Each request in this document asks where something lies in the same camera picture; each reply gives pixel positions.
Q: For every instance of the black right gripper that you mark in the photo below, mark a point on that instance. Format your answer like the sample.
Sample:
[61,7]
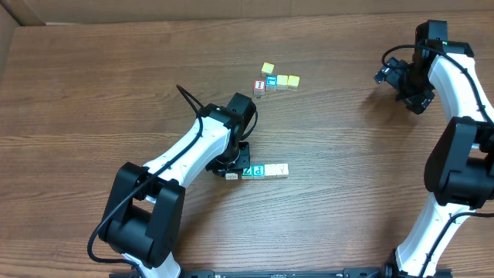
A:
[418,101]

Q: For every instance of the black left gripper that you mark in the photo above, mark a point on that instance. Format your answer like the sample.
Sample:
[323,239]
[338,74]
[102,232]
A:
[242,155]

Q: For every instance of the white W letter block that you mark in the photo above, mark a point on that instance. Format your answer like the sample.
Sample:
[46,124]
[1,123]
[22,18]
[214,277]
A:
[231,176]

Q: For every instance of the green Z letter block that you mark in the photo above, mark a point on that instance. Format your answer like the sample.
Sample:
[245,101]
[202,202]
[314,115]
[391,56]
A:
[247,173]

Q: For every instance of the blue P letter block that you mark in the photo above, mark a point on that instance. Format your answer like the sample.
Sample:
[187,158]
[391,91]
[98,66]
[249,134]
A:
[258,171]

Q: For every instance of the yellow K letter block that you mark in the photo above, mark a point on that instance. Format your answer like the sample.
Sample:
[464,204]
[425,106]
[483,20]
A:
[270,170]

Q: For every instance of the white ice cream block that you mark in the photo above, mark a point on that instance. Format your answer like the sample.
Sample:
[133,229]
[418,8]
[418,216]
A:
[282,170]

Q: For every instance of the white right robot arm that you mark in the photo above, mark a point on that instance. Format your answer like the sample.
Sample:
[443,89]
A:
[459,171]

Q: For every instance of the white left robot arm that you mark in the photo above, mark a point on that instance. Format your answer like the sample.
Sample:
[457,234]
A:
[142,217]

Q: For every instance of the red I letter block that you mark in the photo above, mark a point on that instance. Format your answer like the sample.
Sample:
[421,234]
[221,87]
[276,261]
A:
[259,88]

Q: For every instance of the yellow block right row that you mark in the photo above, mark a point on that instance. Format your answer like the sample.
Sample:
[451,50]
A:
[293,83]

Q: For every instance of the yellow block row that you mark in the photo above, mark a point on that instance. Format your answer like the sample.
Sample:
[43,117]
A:
[293,83]
[282,82]

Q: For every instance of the blue picture block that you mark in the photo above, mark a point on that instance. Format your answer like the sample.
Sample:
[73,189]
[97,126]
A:
[271,82]

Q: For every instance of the yellow block middle row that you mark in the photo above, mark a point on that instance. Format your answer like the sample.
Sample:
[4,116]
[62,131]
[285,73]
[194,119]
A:
[282,82]

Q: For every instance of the yellow block at top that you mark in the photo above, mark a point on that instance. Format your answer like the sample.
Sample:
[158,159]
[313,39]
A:
[267,69]

